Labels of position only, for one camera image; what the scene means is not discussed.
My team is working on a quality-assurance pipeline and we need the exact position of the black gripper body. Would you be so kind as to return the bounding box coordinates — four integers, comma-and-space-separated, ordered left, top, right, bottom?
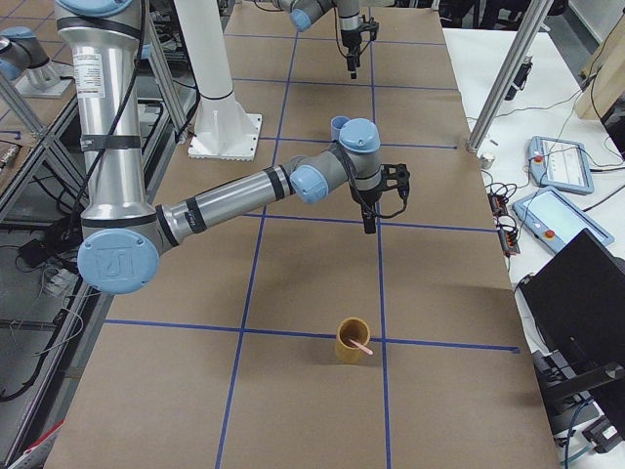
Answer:
339, 18, 379, 69
351, 163, 410, 220

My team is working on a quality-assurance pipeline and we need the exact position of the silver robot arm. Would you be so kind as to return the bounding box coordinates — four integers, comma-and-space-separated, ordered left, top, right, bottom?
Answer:
253, 0, 379, 80
55, 1, 410, 294

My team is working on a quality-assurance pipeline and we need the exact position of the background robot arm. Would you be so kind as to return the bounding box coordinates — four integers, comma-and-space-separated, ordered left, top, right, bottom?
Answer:
1, 26, 74, 99

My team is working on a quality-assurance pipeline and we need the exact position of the blue cup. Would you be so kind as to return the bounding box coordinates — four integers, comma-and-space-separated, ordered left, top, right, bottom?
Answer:
330, 115, 351, 141

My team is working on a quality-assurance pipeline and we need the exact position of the yellow-brown cup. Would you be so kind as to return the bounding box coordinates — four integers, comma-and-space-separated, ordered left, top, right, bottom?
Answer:
334, 317, 371, 364

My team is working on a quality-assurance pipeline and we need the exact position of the pink chopstick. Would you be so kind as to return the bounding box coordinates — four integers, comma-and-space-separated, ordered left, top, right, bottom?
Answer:
349, 339, 374, 356

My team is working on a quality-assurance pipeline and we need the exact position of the near teach pendant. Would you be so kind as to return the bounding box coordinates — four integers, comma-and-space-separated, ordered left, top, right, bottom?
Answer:
513, 187, 614, 254

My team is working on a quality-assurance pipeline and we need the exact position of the teach pendant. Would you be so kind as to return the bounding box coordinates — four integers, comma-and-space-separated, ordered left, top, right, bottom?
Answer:
513, 187, 614, 254
527, 136, 595, 194

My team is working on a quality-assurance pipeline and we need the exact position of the far teach pendant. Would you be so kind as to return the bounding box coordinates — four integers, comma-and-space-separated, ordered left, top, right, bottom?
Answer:
527, 136, 595, 194

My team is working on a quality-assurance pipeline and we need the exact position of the black laptop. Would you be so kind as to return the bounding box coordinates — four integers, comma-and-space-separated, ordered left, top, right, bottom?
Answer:
521, 229, 624, 370

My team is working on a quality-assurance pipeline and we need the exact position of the wooden board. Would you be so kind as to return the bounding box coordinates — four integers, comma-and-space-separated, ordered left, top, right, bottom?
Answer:
574, 16, 624, 120

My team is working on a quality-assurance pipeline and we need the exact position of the black cable hub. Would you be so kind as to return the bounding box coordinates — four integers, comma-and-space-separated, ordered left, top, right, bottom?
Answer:
487, 192, 521, 258

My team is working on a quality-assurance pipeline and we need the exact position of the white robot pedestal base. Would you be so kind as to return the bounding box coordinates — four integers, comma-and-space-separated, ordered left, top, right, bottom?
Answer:
175, 0, 263, 161

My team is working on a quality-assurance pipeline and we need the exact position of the aluminium frame post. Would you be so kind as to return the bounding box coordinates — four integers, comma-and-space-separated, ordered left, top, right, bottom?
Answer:
466, 0, 553, 154

